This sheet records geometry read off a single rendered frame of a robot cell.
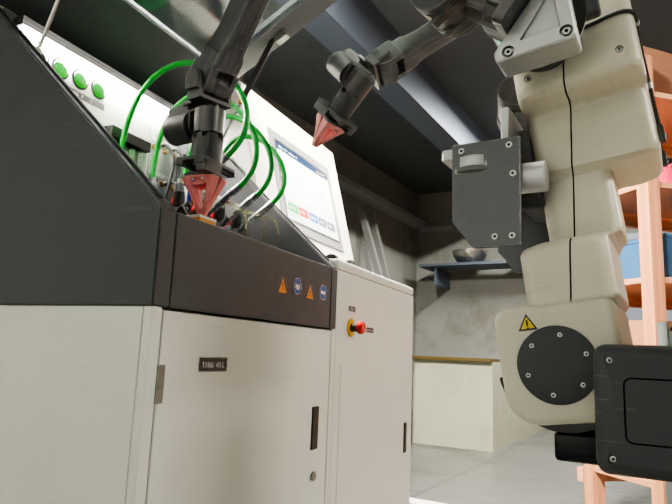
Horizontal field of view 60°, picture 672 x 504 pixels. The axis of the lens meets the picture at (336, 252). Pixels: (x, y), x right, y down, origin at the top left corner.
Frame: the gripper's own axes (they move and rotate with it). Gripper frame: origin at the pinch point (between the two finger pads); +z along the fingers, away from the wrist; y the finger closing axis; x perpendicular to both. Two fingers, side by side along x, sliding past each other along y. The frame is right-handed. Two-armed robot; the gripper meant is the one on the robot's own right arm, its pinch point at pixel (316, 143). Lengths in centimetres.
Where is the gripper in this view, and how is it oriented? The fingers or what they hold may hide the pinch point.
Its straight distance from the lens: 142.0
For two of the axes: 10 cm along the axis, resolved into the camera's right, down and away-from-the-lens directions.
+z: -5.8, 7.4, 3.4
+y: -5.1, -6.6, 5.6
